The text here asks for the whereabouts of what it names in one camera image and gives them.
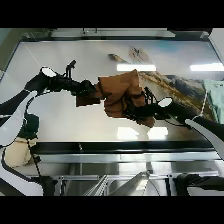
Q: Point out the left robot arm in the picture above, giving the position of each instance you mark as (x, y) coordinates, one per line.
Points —
(13, 103)

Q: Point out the dark green garment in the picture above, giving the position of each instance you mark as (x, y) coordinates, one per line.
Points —
(30, 125)

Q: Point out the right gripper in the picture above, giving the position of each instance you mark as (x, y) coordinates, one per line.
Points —
(145, 110)

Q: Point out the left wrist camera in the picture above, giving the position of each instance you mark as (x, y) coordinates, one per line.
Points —
(70, 65)

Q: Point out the beige garment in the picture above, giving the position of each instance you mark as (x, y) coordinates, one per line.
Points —
(18, 153)

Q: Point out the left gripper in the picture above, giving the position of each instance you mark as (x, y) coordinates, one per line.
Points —
(88, 90)

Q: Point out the brown shirt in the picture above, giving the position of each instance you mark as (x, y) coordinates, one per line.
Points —
(120, 90)

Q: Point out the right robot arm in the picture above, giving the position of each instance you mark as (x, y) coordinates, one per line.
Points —
(206, 125)

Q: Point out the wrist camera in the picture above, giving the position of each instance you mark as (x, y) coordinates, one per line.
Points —
(70, 65)
(149, 95)

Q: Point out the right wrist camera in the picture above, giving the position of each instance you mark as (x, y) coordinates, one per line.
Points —
(149, 95)

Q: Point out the pale green garment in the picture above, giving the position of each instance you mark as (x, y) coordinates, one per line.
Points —
(215, 96)

